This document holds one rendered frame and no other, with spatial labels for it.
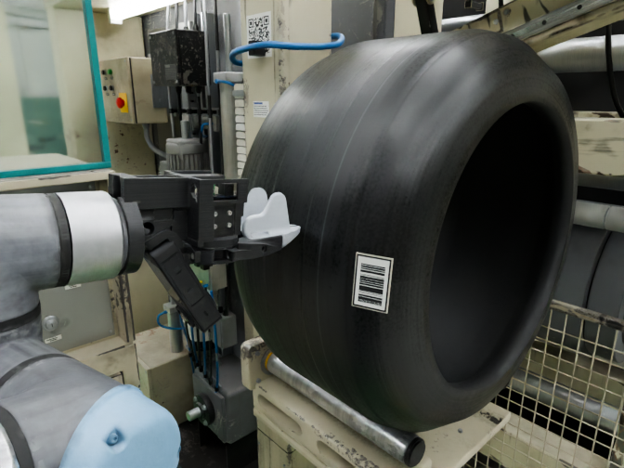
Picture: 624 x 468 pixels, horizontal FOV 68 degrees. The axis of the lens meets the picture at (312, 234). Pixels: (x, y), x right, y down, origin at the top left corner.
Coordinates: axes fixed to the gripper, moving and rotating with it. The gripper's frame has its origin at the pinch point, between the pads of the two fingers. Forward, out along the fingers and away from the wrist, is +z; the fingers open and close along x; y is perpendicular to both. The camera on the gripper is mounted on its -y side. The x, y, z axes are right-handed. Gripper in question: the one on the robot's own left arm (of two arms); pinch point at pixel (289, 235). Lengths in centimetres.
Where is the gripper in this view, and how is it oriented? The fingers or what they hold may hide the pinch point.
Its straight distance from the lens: 53.9
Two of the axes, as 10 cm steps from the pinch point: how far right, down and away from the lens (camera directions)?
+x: -6.7, -2.2, 7.1
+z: 7.3, -1.0, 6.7
